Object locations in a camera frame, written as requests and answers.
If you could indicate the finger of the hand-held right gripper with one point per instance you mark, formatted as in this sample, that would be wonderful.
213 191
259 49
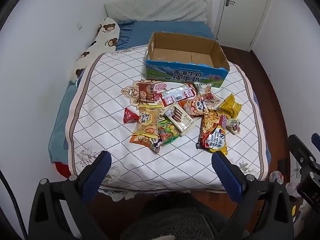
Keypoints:
301 155
317 142

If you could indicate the brown biscuit packet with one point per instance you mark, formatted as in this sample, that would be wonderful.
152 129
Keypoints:
146 92

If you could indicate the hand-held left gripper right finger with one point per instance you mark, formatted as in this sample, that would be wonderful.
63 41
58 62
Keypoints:
225 172

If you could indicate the blue bed sheet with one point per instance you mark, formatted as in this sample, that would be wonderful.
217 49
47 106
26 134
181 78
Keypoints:
160 28

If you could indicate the white checkered quilt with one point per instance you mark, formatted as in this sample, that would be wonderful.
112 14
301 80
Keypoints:
105 120

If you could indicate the white plastic bag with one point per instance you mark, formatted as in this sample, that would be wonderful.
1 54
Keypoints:
276 176

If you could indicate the yellow blue snack packet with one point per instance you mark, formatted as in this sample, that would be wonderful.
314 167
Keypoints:
220 136

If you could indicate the red noodle packet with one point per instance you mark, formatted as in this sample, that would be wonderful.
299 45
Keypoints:
207 130

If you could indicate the grey white pillow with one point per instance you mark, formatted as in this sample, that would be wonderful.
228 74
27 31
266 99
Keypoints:
155 8

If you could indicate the bear print pillow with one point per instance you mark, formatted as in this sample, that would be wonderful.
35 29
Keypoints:
105 33

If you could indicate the small black white packet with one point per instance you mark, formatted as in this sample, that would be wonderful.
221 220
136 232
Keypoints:
156 146

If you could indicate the grey fleece clothing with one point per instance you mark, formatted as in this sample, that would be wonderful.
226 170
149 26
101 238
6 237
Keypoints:
175 220

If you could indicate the white door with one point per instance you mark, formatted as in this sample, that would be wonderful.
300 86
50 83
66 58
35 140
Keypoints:
250 12

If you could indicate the blue printed cardboard box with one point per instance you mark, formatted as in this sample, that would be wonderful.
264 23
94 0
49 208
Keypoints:
175 73

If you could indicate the small pale green snack packet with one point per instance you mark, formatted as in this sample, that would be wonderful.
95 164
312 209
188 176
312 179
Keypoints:
233 126

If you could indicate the red cloth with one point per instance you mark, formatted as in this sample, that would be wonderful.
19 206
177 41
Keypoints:
61 170

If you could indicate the yellow chips packet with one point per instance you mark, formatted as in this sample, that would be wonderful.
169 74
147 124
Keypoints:
147 121

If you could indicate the yellow foil packet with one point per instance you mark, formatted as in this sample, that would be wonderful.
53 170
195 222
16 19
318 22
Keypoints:
230 106

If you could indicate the white chocolate wafer packet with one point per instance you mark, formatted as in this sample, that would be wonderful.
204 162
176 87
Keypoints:
180 120

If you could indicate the orange panda snack packet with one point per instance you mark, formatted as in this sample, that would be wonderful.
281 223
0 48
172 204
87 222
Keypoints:
197 107

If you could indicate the red triangular packet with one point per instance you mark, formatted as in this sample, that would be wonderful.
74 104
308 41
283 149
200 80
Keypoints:
130 116

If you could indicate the red white barcode packet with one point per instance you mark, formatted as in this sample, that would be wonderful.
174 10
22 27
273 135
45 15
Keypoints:
175 95

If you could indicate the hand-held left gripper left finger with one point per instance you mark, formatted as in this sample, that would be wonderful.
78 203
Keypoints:
100 170

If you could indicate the green candy packet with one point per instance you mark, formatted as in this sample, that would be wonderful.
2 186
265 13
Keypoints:
168 131

